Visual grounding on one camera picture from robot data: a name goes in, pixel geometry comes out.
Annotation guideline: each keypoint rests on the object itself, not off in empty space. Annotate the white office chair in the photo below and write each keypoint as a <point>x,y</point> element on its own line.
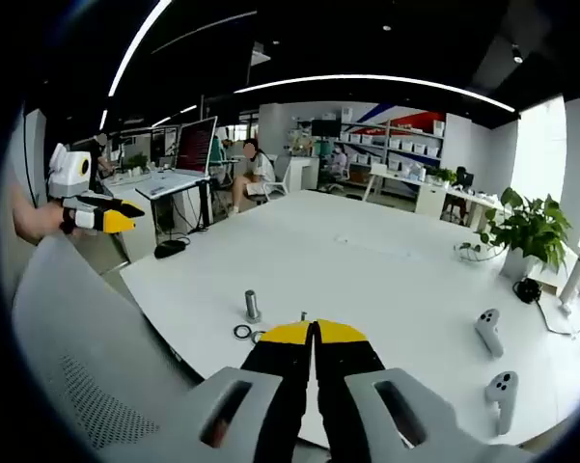
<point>282,176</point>

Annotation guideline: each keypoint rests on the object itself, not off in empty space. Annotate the black screen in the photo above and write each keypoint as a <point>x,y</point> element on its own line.
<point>325,128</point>

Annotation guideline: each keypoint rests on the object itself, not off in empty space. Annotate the black power adapter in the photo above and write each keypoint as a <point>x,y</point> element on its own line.
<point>528,291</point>

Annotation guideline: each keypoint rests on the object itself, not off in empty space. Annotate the potted green plant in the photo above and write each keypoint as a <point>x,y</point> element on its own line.
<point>535,226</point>

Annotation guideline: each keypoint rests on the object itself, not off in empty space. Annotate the straight ceiling light strip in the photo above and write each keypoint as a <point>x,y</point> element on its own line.
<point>134,46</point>

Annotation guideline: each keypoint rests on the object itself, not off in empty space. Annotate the white handheld controller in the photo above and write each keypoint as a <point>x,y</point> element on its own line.
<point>489,333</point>
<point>502,395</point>

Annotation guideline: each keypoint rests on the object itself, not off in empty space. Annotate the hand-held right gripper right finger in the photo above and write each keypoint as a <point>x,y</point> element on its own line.
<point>352,386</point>

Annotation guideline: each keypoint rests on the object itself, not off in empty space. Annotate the white upright stand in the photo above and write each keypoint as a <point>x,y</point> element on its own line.
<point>571,284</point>

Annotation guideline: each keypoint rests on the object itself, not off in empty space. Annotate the white standing desk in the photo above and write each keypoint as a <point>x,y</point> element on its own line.
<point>174,183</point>

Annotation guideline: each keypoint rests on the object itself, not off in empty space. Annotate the large steel washer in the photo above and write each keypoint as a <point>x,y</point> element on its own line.
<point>254,336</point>
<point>235,332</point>

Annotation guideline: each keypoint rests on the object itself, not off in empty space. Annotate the rows of white storage bins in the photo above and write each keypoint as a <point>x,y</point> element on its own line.
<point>407,146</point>

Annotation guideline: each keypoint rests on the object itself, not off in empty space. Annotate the large threaded steel stud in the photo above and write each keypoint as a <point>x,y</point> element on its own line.
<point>252,306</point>

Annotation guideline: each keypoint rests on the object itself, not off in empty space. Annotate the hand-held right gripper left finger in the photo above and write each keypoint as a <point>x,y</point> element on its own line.
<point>270,386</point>

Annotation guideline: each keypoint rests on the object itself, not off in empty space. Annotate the person's left hand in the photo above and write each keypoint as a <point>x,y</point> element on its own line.
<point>48,219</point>

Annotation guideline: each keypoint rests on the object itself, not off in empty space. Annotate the white cabinet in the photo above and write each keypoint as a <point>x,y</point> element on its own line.
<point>301,173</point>

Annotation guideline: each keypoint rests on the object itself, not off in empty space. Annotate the grey mesh office chair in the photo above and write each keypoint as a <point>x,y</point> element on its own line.
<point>77,337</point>

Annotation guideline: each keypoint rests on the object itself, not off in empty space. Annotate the long white workbench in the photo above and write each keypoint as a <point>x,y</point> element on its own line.
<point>391,174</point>

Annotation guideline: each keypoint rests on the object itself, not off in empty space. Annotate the metal storage shelf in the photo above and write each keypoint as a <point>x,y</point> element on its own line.
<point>391,137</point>

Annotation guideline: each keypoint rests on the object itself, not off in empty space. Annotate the computer monitor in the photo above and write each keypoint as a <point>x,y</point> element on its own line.
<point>195,144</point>

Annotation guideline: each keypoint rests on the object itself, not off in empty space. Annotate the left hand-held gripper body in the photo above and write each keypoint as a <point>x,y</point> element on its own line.
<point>70,173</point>

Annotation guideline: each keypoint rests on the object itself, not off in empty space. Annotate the small potted plant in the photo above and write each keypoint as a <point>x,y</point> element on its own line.
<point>444,174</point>

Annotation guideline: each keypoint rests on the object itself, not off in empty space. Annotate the curved ceiling light strip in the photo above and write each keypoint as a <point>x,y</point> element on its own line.
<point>367,76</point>

